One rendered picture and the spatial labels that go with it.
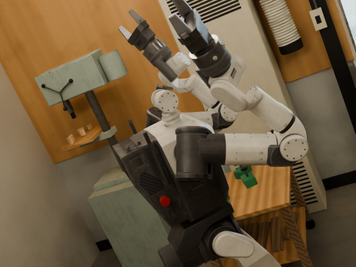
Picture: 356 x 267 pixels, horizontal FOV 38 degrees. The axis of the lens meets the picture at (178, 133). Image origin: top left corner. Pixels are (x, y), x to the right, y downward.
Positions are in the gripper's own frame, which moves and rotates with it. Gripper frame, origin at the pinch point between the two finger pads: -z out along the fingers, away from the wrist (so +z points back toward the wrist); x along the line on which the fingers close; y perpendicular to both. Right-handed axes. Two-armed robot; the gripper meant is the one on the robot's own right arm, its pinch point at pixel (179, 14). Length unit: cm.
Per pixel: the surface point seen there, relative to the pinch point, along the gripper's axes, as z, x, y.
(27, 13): 38, 225, -166
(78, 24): 61, 216, -136
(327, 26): 138, 181, 14
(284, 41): 128, 173, -12
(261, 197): 153, 79, -51
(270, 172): 165, 107, -48
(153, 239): 176, 103, -143
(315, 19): 129, 182, 10
